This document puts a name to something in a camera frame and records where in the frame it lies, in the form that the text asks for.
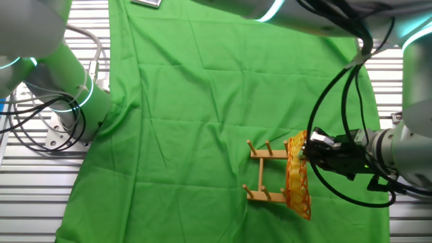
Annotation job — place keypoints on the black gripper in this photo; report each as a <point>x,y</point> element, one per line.
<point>344,160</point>

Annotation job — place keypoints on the orange woven plastic dish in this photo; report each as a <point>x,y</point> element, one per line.
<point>297,182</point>

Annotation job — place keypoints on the wooden dish rack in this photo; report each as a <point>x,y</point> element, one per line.
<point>268,154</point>

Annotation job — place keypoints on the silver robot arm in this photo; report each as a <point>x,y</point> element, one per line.
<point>415,152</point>

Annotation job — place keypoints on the green cloth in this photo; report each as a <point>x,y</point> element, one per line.
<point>202,135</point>

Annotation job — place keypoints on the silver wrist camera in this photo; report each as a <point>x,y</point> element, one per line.
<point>322,138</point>

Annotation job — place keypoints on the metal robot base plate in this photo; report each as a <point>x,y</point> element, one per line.
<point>57,133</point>

